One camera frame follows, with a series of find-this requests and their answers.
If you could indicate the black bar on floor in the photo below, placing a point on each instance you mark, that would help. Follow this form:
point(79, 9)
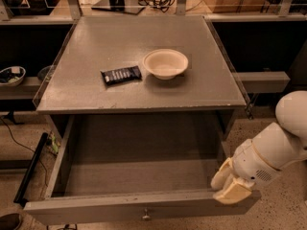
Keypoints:
point(20, 194)

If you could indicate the white bowl with items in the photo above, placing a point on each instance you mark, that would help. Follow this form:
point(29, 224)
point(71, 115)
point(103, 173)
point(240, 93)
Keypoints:
point(12, 76)

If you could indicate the black monitor stand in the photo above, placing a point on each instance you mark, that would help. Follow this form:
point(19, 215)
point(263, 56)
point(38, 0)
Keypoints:
point(123, 6)

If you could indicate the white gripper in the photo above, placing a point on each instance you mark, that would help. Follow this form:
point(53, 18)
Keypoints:
point(250, 164)

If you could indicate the green object on floor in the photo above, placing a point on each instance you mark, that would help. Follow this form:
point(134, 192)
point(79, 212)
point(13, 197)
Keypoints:
point(53, 145)

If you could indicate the black snack bar wrapper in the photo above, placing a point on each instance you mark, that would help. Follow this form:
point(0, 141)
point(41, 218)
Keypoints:
point(121, 75)

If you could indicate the grey top drawer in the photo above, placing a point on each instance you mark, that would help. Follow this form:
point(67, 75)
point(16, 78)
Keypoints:
point(131, 167)

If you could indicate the dark bowl on shelf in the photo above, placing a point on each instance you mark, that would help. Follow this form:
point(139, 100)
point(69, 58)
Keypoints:
point(46, 73)

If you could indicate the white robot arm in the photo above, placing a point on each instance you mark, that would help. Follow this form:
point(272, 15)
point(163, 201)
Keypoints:
point(284, 141)

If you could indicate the dark shoe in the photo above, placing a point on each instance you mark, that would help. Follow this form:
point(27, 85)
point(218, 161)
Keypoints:
point(10, 221)

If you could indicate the grey drawer cabinet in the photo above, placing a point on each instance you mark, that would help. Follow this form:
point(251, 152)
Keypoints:
point(106, 43)

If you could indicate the white paper bowl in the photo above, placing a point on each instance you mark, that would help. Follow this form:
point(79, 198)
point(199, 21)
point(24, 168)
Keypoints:
point(165, 64)

